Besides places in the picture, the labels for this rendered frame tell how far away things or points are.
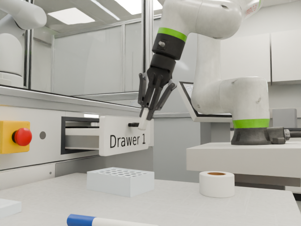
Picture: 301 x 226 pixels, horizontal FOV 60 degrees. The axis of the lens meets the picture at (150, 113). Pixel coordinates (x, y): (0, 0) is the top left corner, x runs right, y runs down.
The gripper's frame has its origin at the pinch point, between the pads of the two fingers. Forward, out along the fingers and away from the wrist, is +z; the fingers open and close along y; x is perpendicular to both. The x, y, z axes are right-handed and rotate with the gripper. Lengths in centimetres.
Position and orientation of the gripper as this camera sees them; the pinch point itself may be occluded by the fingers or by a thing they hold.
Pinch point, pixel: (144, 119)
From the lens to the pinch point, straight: 82.3
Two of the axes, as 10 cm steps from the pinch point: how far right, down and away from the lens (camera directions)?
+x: 4.0, 0.5, 9.1
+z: -3.1, 9.5, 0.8
